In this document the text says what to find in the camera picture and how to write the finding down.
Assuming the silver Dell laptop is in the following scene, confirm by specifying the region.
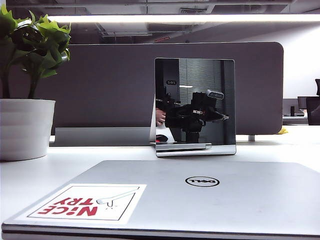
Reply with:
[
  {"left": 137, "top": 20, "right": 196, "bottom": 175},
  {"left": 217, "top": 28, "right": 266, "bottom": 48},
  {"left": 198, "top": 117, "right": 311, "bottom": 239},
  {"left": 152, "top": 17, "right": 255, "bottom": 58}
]
[{"left": 1, "top": 159, "right": 320, "bottom": 240}]

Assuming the grey fabric desk partition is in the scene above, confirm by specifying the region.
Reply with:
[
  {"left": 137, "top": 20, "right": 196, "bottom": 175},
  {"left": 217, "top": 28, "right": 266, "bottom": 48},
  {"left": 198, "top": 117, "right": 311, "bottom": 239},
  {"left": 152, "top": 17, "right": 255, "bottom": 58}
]
[{"left": 7, "top": 41, "right": 285, "bottom": 136}]

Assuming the rectangular standing mirror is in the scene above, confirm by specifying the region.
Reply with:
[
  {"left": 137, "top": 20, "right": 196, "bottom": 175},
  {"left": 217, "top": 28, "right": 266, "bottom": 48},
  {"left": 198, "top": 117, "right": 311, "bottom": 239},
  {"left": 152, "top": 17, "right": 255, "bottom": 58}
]
[{"left": 149, "top": 57, "right": 237, "bottom": 158}]

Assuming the long ceiling light strip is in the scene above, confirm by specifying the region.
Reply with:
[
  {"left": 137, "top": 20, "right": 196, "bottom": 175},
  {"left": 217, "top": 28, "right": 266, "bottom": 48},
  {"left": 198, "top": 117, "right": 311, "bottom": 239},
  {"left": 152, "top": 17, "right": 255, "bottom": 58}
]
[{"left": 47, "top": 13, "right": 320, "bottom": 25}]

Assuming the white ribbed plant pot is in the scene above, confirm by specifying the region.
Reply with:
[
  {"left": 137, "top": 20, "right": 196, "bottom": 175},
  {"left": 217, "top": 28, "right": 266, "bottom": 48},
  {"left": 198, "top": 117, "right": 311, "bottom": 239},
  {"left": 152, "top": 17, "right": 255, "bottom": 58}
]
[{"left": 0, "top": 98, "right": 57, "bottom": 162}]

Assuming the green artificial plant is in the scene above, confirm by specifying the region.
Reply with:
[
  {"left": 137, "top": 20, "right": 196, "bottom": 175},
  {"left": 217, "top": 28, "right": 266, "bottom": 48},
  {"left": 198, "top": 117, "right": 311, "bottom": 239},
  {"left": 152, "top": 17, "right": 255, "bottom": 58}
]
[{"left": 0, "top": 4, "right": 72, "bottom": 100}]

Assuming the black office chair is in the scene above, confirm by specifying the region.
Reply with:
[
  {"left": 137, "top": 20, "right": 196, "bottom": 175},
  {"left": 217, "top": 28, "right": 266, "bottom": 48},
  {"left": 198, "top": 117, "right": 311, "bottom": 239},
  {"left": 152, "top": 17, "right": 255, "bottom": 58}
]
[{"left": 305, "top": 78, "right": 320, "bottom": 126}]

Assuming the silver partition base rail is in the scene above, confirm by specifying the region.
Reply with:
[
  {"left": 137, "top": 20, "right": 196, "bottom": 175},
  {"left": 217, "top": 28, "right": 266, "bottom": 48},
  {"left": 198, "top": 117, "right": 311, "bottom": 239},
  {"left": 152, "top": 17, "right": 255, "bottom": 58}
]
[{"left": 49, "top": 126, "right": 152, "bottom": 147}]

